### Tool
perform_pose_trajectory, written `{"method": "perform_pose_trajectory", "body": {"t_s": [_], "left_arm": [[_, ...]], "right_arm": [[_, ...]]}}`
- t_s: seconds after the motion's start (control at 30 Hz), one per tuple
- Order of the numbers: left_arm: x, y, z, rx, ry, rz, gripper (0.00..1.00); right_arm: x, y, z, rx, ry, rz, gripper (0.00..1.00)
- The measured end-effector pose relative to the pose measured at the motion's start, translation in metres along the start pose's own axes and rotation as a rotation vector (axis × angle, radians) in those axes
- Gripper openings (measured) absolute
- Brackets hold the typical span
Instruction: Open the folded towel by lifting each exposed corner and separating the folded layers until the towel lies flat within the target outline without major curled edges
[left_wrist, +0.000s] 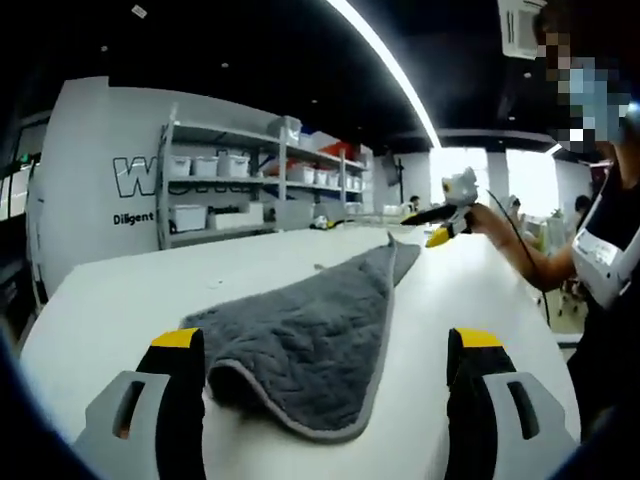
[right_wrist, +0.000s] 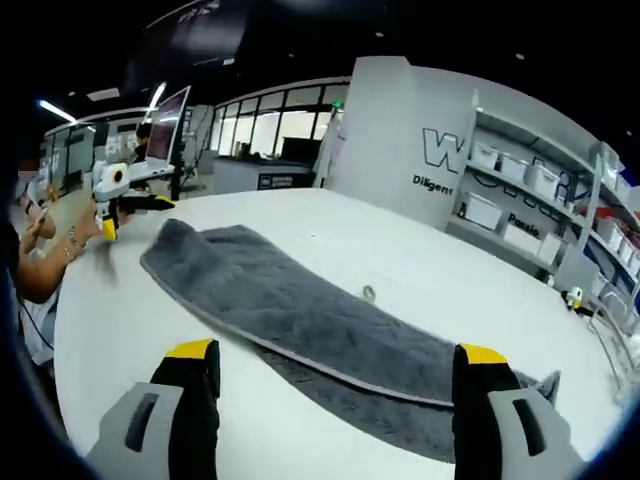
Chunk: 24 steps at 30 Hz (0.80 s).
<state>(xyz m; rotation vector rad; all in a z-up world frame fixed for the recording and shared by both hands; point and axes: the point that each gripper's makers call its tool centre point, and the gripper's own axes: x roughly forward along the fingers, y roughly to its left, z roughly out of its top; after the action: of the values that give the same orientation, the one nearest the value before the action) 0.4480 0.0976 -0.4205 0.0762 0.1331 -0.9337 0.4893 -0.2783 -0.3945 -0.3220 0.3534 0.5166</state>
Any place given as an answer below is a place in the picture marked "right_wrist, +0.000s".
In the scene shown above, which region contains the grey fluffy towel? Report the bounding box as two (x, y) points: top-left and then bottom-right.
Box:
(139, 218), (562, 464)

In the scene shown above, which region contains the person's left hand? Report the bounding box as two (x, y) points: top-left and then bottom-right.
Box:
(74, 198), (109, 242)

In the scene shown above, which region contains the white side desk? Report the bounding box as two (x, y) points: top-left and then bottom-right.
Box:
(124, 158), (176, 184)

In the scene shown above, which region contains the black stand pole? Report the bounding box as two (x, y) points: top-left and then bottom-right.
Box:
(168, 149), (187, 201)

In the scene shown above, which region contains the white framed monitor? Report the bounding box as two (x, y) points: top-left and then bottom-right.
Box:
(143, 84), (193, 169)

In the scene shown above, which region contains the ceiling light strip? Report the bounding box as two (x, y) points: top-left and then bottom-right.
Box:
(147, 82), (168, 114)
(37, 98), (79, 124)

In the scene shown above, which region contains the grey reception counter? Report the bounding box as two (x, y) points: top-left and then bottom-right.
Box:
(213, 153), (322, 192)

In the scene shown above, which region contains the spare hand-held gripper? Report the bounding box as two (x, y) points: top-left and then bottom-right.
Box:
(562, 285), (594, 316)

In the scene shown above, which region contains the group of white storage boxes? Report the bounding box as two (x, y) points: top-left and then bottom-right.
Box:
(462, 139), (640, 281)

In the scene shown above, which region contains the white folding board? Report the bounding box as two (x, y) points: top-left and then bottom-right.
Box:
(317, 107), (347, 189)

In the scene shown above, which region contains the grey metal shelf rack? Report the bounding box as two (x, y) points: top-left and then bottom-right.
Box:
(444, 89), (640, 321)

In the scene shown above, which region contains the wrist bracelet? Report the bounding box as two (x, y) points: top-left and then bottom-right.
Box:
(62, 224), (85, 260)

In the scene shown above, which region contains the metal wire rack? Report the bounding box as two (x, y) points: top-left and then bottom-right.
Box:
(587, 299), (640, 396)

